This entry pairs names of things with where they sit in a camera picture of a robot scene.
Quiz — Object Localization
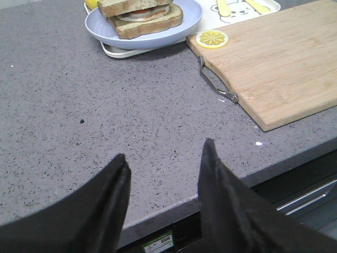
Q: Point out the light blue plate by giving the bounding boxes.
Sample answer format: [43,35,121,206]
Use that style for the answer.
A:
[85,0,203,50]

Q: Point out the bread slice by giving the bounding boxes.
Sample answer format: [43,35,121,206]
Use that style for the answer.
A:
[107,3,184,40]

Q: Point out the square toast slice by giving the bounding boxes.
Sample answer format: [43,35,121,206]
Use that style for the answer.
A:
[97,0,173,17]

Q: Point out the fried egg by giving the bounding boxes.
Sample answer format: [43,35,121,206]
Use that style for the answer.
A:
[116,5,170,22]

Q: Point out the large yellow lemon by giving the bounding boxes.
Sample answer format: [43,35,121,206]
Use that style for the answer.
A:
[85,0,99,10]

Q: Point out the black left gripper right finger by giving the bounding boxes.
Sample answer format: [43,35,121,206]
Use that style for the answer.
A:
[197,139,336,252]

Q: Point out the wooden cutting board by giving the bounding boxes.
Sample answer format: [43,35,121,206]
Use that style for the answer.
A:
[187,1,336,131]

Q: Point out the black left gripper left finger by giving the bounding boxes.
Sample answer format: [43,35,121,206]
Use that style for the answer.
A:
[1,154,131,252]

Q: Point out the lemon slice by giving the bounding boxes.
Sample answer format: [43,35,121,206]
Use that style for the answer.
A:
[195,30,229,49]

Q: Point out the yellow plastic knife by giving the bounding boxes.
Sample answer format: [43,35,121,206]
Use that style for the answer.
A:
[245,0,271,15]

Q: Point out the yellow plastic fork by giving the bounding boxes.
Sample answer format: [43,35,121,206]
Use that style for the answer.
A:
[216,0,231,17]

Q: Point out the metal drawer handle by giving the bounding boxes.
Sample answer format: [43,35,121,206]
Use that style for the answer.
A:
[277,179,336,216]

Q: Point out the white rectangular tray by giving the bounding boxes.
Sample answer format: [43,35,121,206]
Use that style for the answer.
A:
[84,0,281,59]

